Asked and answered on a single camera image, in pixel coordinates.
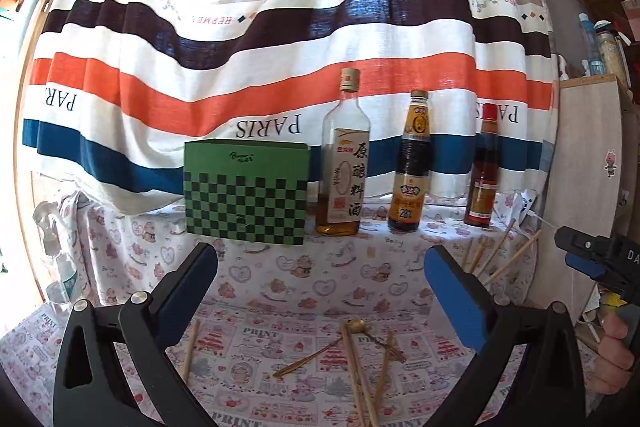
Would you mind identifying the translucent plastic cup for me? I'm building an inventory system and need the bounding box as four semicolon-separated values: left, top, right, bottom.
462;252;538;308

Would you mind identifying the wooden window frame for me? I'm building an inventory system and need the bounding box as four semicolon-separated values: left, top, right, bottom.
14;0;97;308

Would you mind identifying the dark sauce bottle yellow label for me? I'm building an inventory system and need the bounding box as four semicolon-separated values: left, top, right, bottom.
387;90;435;234

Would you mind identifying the red print tablecloth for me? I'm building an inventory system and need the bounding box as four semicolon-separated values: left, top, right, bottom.
0;302;601;427

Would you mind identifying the white charger plug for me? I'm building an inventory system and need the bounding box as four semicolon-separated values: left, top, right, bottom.
520;189;539;219

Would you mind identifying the red-capped dark bottle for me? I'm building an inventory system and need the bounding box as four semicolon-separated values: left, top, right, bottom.
463;106;501;229

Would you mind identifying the wooden cabinet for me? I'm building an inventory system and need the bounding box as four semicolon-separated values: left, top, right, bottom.
530;74;640;323

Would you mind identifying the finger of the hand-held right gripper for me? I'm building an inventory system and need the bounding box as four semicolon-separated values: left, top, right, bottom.
566;252;618;283
556;226;611;258

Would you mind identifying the clear plastic bottle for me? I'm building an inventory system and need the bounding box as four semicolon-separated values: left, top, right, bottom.
596;21;627;78

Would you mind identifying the person's right hand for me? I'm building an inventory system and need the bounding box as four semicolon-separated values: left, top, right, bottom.
597;311;640;395

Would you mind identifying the blue-capped plastic bottle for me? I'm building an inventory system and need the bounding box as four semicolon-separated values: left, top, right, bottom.
579;13;606;76

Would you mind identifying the bear print white cloth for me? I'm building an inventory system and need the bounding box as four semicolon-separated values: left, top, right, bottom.
55;189;543;323

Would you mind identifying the striped curtain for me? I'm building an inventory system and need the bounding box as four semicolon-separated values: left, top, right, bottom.
22;0;561;215

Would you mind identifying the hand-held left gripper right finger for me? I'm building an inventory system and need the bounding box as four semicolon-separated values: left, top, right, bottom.
424;245;586;427

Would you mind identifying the clear spray bottle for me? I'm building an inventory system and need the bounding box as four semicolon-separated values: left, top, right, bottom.
32;201;77;308

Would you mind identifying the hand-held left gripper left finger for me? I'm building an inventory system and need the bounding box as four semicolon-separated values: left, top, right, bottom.
52;243;219;427

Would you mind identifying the white cable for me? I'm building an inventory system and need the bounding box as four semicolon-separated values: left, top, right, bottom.
532;209;563;230

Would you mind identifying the clear cooking wine bottle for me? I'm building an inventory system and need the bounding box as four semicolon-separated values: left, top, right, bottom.
315;68;372;237

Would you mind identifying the pile of wooden chopsticks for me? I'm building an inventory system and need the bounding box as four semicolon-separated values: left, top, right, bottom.
181;217;544;427

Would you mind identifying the green checkered box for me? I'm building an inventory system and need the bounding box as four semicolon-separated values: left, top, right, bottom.
183;138;312;248

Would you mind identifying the gold spoon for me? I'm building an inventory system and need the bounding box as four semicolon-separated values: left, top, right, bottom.
273;319;368;379

